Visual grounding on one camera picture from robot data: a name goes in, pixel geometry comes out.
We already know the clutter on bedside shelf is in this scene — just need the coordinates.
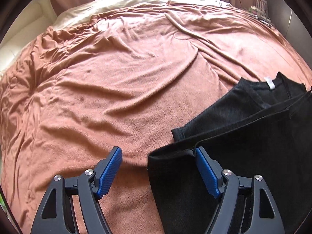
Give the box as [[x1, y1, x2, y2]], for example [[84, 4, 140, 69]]
[[248, 0, 274, 27]]

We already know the cream bed sheet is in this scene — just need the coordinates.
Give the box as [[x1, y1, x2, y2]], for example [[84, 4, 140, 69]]
[[52, 0, 233, 30]]

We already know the terracotta bed blanket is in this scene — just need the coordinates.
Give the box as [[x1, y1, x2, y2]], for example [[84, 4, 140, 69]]
[[1, 2, 311, 233]]

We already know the cream padded headboard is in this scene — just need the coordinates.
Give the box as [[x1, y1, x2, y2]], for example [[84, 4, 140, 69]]
[[1, 0, 57, 74]]

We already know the black mesh t-shirt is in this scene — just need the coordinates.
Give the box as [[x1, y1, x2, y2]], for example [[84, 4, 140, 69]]
[[148, 74, 311, 233]]

